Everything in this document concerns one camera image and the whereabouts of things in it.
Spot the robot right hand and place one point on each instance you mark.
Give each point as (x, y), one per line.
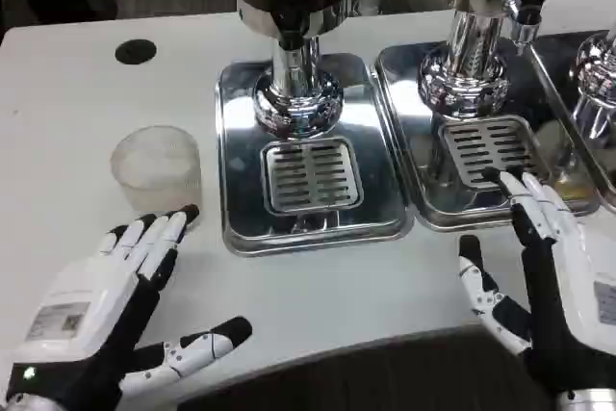
(568, 286)

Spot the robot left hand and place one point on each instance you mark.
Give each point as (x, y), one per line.
(91, 305)

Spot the robot right silver forearm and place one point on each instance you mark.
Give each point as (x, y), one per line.
(589, 401)

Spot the robot left silver forearm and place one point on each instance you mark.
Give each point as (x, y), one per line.
(24, 403)

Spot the clear ribbed glass cup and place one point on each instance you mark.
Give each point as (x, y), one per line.
(156, 170)

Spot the slotted steel drain grid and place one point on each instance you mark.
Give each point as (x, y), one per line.
(486, 146)
(310, 172)

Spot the steel drip tray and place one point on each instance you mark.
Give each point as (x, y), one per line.
(409, 108)
(375, 180)
(558, 74)

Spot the chrome drink dispenser base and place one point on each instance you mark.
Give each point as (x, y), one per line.
(597, 69)

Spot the drink dispenser with clear tank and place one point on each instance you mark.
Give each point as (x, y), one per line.
(474, 40)

